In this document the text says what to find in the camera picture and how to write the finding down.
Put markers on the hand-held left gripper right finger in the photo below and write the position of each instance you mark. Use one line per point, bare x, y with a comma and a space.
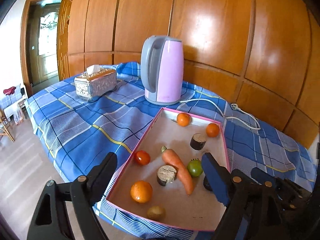
213, 177

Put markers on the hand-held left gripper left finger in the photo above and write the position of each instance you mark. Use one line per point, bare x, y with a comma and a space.
106, 172

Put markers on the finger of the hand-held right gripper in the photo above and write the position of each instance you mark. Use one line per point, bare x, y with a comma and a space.
261, 175

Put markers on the dark seedy eggplant end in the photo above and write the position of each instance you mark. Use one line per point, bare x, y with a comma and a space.
206, 183

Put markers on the green tomato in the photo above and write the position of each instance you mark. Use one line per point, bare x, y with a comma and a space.
195, 168

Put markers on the carrot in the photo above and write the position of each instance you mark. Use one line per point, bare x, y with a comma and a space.
180, 170

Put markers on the red tomato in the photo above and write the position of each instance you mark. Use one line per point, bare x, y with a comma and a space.
142, 157

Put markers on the dark cut eggplant chunk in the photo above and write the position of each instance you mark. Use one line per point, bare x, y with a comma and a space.
198, 141

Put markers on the pink shallow cardboard box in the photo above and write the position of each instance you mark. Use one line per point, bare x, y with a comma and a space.
172, 205

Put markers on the orange with stem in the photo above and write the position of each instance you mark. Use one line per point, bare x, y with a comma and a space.
183, 119

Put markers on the blue plaid tablecloth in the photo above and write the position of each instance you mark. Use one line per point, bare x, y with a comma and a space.
82, 125

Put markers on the silver tissue box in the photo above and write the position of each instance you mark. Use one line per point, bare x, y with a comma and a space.
97, 85

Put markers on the clear plastic bag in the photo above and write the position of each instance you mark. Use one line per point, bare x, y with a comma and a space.
18, 113

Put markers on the wooden chair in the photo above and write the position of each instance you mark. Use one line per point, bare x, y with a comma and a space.
6, 127

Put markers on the pink electric kettle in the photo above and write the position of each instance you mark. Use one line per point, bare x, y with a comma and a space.
167, 72

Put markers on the white chair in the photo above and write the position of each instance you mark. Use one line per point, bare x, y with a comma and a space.
11, 105

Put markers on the dark red cloth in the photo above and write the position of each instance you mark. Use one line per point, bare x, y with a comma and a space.
9, 90

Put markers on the wooden door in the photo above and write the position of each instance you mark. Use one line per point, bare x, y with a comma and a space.
47, 42

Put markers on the wooden wardrobe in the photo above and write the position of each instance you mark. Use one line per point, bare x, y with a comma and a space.
212, 30

